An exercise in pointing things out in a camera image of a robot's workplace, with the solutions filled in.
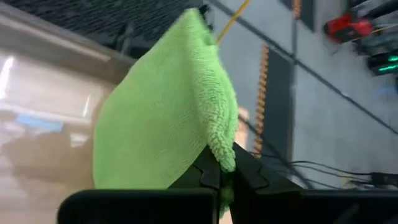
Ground yellow cable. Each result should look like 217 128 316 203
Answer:
216 0 252 44

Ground black device green lights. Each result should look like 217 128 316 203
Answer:
366 51 398 77

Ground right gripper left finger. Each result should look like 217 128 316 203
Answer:
169 144 223 190

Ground green microfiber towel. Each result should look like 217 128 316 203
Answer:
92 7 239 220

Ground black perforated computer case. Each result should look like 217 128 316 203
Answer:
0 0 195 52

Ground black cable adapter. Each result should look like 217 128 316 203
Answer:
370 172 398 189

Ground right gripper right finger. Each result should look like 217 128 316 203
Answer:
231 142 305 192

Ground black orange-striped floor mat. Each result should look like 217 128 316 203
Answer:
290 0 315 32
252 43 295 162

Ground red tool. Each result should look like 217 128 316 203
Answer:
323 12 374 44

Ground clear plastic basket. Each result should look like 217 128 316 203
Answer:
0 2 137 224

